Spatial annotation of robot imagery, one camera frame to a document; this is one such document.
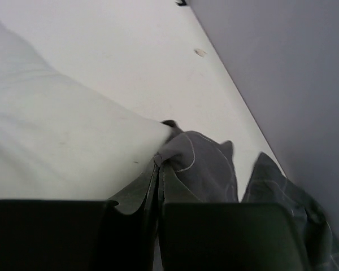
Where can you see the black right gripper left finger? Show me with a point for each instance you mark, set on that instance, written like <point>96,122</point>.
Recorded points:
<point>113,234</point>

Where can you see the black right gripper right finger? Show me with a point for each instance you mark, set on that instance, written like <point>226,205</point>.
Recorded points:
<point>194,235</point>

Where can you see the dark grey checked pillowcase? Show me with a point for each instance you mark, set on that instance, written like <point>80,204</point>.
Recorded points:
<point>206,168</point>

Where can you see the white pillow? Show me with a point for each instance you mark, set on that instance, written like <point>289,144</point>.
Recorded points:
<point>60,139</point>

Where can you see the small white tape scrap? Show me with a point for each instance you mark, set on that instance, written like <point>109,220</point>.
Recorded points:
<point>200,52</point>

